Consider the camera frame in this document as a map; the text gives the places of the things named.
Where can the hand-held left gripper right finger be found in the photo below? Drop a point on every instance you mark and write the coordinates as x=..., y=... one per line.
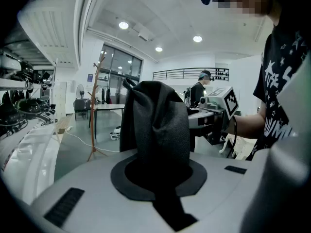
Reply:
x=218, y=198

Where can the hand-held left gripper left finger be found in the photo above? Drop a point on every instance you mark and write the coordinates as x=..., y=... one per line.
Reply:
x=92, y=193

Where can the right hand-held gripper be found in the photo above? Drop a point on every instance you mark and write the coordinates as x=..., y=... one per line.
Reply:
x=227, y=101

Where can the black backpack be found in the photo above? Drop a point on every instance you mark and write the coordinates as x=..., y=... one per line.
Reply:
x=155, y=120

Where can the brown wooden coat stand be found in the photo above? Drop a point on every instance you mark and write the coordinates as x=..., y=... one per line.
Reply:
x=94, y=101

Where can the person's right forearm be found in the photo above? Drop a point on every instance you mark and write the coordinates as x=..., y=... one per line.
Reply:
x=250, y=126

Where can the black balcony railing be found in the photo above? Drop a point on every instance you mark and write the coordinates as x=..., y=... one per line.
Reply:
x=189, y=73

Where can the white round floor device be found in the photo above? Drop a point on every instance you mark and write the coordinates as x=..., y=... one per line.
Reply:
x=115, y=133

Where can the wooden plank platform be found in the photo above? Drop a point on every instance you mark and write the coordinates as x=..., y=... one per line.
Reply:
x=64, y=122

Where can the person's black printed t-shirt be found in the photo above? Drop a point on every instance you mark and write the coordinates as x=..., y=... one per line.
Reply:
x=274, y=88

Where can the round ceiling light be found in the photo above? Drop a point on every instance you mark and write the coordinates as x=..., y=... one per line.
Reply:
x=197, y=38
x=123, y=25
x=158, y=49

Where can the dark office chair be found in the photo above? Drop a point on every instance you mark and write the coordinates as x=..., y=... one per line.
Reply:
x=80, y=107

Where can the gray table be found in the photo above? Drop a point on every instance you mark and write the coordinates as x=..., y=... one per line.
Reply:
x=109, y=107

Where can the white locker cabinet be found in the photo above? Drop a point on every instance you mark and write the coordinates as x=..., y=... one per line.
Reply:
x=60, y=98

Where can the white ceiling unit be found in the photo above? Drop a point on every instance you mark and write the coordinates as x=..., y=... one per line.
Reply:
x=143, y=36

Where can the black standing fan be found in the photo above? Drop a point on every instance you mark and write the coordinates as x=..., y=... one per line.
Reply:
x=80, y=91

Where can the white metal shelf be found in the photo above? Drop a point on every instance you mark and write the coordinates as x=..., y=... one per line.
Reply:
x=14, y=83

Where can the clothes rail with garments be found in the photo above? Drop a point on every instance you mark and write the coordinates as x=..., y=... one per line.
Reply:
x=104, y=94

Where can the blue wall poster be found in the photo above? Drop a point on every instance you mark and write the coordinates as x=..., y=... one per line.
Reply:
x=90, y=77

